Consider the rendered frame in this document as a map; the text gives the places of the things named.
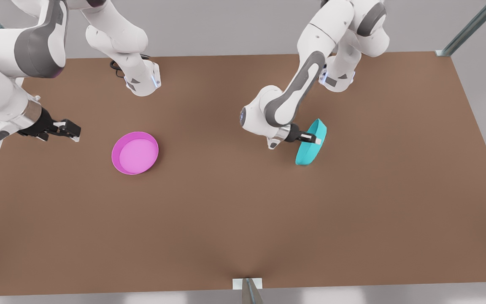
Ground black cable loop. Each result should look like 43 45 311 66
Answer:
110 54 151 79

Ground pink plate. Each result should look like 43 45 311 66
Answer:
111 131 159 175

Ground blue plate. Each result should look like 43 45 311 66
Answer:
295 119 328 166

